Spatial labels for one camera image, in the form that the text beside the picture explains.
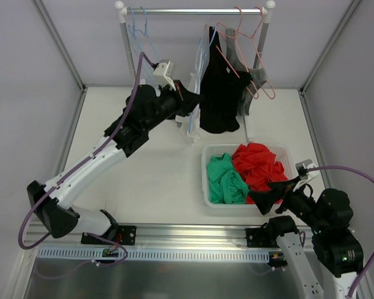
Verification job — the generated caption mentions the red tank top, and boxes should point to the red tank top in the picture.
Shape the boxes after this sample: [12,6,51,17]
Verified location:
[232,143,288,191]

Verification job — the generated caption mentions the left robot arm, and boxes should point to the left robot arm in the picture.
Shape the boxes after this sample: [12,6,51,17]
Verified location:
[27,80,203,244]

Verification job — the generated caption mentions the white clothes rack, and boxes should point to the white clothes rack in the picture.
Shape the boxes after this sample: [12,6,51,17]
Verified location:
[114,0,277,143]

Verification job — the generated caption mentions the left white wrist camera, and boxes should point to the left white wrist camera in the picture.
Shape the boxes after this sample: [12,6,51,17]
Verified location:
[153,60,175,89]

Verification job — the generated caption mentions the blue hanger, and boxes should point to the blue hanger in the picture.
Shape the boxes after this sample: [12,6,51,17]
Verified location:
[188,25,219,136]
[127,7,158,88]
[140,6,160,62]

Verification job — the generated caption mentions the pink hanger right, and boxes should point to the pink hanger right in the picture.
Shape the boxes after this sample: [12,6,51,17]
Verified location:
[236,1,276,100]

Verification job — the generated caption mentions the grey tank top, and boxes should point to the grey tank top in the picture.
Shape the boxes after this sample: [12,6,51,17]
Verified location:
[226,27,268,116]

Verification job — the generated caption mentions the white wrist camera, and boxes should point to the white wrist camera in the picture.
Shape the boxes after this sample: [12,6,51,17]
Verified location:
[293,159,320,191]
[153,60,175,89]

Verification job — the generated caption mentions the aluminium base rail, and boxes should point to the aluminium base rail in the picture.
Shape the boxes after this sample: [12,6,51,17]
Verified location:
[23,221,358,250]

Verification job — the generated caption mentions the white tank top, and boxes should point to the white tank top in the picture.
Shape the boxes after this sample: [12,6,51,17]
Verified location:
[175,73,201,146]

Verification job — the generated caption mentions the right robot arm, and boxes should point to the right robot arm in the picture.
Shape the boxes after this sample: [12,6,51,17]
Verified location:
[246,178,364,298]

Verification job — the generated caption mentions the white slotted cable duct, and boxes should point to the white slotted cable duct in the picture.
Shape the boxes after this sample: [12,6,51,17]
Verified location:
[37,247,270,263]

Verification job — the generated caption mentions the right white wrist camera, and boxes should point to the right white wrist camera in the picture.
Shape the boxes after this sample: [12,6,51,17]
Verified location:
[293,159,320,191]

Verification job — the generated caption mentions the white plastic basket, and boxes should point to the white plastic basket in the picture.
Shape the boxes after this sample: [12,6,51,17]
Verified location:
[201,143,297,211]

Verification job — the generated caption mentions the black tank top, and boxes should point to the black tank top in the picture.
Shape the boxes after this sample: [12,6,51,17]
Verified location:
[199,26,252,134]

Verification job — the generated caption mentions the green tank top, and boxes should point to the green tank top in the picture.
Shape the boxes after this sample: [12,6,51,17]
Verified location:
[206,153,249,205]

